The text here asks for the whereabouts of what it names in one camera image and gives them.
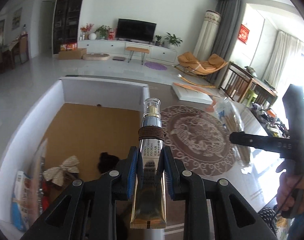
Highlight rhinestone bow hair clip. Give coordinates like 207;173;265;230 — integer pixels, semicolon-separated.
43;155;80;187

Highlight red packet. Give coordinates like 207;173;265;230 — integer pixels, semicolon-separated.
41;180;51;211

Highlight black velvet scrunchie with cord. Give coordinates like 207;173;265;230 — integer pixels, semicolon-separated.
97;152;120;174

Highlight gold cosmetic tube with cord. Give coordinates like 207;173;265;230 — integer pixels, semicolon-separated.
130;98;167;229

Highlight blue white medicine box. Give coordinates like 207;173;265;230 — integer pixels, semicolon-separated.
11;171;31;232

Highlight person right hand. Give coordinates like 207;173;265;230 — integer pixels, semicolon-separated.
276;172;304;214

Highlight bag of wooden sticks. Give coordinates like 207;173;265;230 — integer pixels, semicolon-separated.
214;98;251;173

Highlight wooden bench with railing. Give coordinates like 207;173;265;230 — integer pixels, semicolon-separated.
220;62;278;107

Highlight large white cardboard box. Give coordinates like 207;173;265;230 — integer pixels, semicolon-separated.
0;77;150;239

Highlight white flat box on table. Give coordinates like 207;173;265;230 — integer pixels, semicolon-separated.
172;83;213;105

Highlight orange lounge chair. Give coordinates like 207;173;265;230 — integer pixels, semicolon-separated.
173;52;228;76

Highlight purple round mat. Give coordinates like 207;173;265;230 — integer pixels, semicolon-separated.
144;62;167;71

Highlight brown cardboard box on floor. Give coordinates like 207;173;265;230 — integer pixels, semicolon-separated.
58;48;87;60

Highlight green potted plant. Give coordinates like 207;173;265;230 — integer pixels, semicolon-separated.
164;33;183;50

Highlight white tv cabinet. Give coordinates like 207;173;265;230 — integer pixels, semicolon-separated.
77;40;177;63

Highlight small wooden stool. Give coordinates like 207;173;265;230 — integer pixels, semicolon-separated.
125;47;150;64

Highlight red flowers in white vase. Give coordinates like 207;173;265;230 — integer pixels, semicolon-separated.
80;23;94;40

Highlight black flat screen television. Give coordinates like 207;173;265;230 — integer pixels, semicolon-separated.
115;18;156;42

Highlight black display cabinet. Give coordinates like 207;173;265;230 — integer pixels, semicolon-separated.
52;0;82;54

